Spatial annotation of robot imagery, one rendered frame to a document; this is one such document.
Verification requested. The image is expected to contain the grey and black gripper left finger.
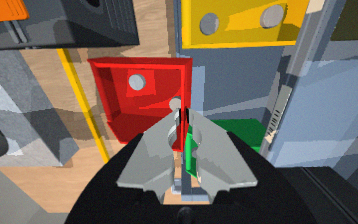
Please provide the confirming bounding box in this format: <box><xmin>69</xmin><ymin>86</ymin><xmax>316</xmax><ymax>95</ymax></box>
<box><xmin>64</xmin><ymin>108</ymin><xmax>181</xmax><ymax>224</ymax></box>

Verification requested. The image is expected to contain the red bin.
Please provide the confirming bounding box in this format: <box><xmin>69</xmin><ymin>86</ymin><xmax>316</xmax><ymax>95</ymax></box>
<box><xmin>87</xmin><ymin>57</ymin><xmax>193</xmax><ymax>152</ymax></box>

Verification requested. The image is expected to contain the yellow bar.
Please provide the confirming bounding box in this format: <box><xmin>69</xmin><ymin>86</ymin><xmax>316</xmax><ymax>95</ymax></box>
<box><xmin>56</xmin><ymin>49</ymin><xmax>110</xmax><ymax>163</ymax></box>

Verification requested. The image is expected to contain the green open bin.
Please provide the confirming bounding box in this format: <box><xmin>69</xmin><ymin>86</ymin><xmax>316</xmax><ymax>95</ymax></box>
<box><xmin>185</xmin><ymin>119</ymin><xmax>266</xmax><ymax>178</ymax></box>

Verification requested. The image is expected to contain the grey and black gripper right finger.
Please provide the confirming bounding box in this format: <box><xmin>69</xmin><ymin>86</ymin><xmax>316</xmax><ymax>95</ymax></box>
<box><xmin>186</xmin><ymin>108</ymin><xmax>318</xmax><ymax>224</ymax></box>

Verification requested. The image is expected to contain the olive green case with orange latches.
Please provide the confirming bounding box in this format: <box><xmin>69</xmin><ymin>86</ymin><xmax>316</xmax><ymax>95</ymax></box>
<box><xmin>330</xmin><ymin>0</ymin><xmax>358</xmax><ymax>41</ymax></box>

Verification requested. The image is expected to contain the yellow open bin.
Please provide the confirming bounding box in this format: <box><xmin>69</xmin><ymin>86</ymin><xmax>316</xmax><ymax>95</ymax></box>
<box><xmin>181</xmin><ymin>0</ymin><xmax>309</xmax><ymax>49</ymax></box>

